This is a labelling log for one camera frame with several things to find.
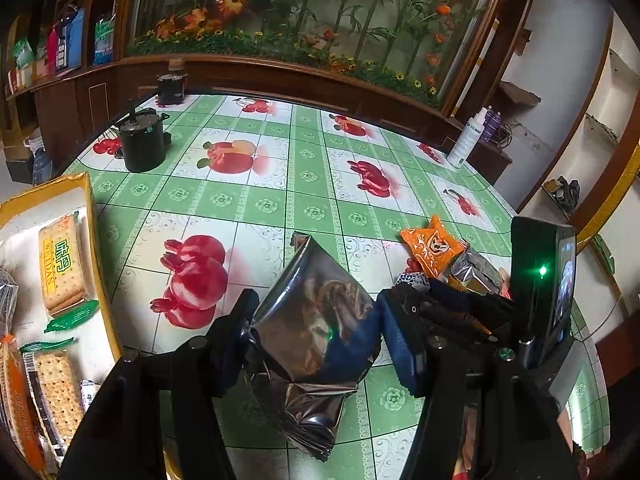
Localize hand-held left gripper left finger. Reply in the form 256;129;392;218
59;287;261;480

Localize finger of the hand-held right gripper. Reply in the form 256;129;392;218
390;285;493;343
430;279;516;318

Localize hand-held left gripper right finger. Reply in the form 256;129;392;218
376;290;573;480

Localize silver foil snack packet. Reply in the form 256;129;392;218
243;231;383;462
0;267;20;336
447;242;506;296

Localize blue dotted snack packet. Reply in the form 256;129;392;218
396;270;431;291

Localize orange snack packet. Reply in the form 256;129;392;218
400;215;467;281

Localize yellow cardboard tray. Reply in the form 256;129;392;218
0;172;126;480

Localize green-edged cracker packet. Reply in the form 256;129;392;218
20;337;86;461

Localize black cloth bundle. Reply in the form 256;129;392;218
545;176;582;211

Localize small white snack packet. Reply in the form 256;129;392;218
80;379;103;411

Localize white plastic bottle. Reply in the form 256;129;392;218
446;107;488;168

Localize purple bottle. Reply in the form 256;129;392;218
481;106;502;143

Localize green print cracker packet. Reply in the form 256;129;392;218
37;211;101;333

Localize white rolled tube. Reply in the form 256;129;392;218
450;17;501;120

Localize grey-blue thermos jug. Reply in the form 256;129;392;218
31;147;53;186

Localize small black pot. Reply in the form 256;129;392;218
156;59;189;106

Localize cardboard box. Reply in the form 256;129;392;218
0;127;36;181

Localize wooden display cabinet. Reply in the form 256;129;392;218
0;0;546;186

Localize glass case with artificial flowers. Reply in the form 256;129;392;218
125;0;516;111

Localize blue and green bag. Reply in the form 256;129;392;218
93;12;117;66

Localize small red and white cartons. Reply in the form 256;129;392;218
5;62;51;96

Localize red thermos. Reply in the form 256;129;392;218
46;27;60;77

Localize blue thermos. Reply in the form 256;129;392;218
64;7;83;68

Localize dark thermos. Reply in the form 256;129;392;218
54;15;71;72

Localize black cables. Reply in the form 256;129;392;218
495;120;518;148

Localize large black pot with handle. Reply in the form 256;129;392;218
117;107;172;173

